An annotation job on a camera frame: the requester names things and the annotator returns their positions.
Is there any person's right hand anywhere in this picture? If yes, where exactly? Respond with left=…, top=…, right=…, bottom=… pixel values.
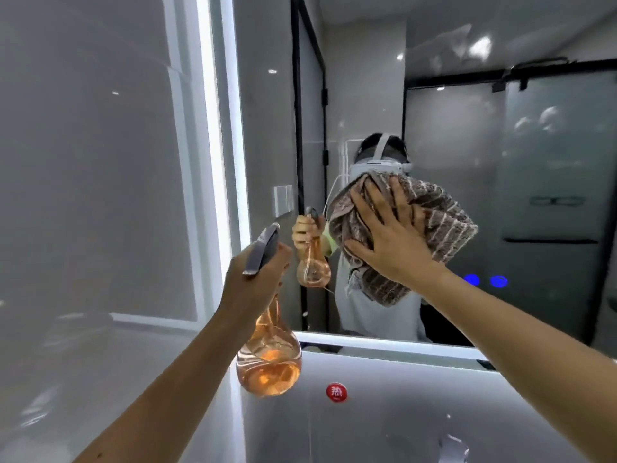
left=343, top=176, right=447, bottom=292

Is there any person's left hand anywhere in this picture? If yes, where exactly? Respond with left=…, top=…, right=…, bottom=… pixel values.
left=218, top=242, right=294, bottom=334

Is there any brown striped cleaning cloth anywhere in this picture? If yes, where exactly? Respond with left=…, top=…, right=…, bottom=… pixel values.
left=327, top=170, right=479, bottom=307

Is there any clear spray bottle orange liquid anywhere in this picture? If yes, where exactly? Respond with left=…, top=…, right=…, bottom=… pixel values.
left=236, top=223, right=303, bottom=399

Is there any person's right forearm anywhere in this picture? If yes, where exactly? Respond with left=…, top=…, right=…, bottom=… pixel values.
left=420, top=266, right=617, bottom=463

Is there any person's left forearm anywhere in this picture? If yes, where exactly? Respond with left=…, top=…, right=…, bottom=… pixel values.
left=72, top=306, right=258, bottom=463

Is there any chrome faucet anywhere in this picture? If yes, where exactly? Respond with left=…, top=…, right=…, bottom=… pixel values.
left=436, top=420, right=471, bottom=463

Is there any wall mirror with lit edge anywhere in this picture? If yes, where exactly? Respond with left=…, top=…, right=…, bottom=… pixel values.
left=231, top=0, right=617, bottom=364

